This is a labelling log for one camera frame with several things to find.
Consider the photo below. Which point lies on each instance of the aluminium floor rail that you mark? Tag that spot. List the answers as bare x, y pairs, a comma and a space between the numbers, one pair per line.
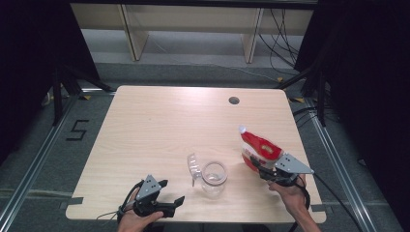
38, 161
338, 167

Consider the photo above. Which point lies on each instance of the person's left hand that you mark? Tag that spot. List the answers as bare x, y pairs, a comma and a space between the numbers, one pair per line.
138, 222

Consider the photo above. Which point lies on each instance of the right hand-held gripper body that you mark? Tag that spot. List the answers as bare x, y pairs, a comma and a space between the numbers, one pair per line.
290, 166

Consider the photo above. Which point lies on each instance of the grey tape strip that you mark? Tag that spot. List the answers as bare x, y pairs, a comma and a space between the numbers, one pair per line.
72, 202
318, 208

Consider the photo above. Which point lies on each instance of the black curtain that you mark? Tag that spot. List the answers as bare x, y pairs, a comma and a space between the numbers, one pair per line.
29, 64
370, 80

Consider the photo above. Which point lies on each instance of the black metal stand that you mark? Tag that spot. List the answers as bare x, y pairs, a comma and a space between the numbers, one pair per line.
58, 96
320, 96

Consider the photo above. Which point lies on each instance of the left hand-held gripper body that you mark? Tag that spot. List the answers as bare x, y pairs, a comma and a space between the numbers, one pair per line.
149, 190

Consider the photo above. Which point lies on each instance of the yellow black tape piece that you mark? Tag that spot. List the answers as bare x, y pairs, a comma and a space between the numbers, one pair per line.
85, 97
297, 100
280, 79

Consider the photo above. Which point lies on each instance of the person's right hand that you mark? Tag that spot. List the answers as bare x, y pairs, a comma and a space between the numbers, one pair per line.
295, 196

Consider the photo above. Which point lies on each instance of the red and white sugar bag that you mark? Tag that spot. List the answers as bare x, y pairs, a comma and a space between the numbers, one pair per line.
261, 146

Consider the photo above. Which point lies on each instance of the clear glass jar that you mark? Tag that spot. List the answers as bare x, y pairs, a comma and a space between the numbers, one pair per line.
212, 190

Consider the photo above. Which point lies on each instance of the light wooden shelf unit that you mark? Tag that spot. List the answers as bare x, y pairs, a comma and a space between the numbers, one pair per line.
193, 19

